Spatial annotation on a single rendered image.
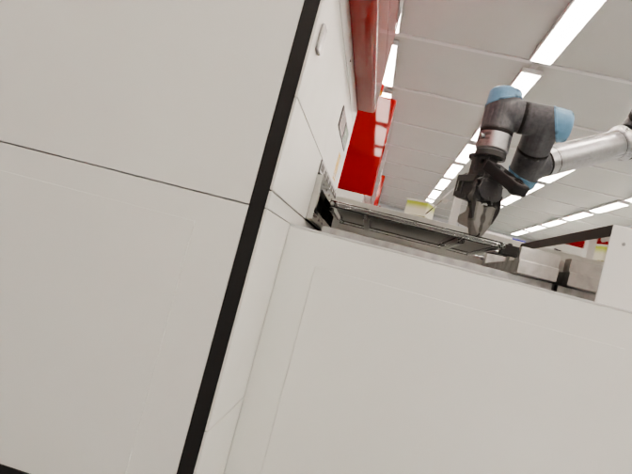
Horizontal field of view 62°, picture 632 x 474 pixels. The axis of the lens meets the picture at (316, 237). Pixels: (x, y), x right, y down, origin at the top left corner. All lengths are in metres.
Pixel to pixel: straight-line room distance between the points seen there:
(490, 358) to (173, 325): 0.50
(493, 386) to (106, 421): 0.58
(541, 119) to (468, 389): 0.66
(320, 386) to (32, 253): 0.48
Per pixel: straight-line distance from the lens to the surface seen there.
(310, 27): 0.76
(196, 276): 0.72
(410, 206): 1.65
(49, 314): 0.80
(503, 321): 0.90
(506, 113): 1.29
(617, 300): 1.03
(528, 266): 1.16
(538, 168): 1.37
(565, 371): 0.94
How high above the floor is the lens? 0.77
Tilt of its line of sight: 3 degrees up
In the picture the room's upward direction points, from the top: 15 degrees clockwise
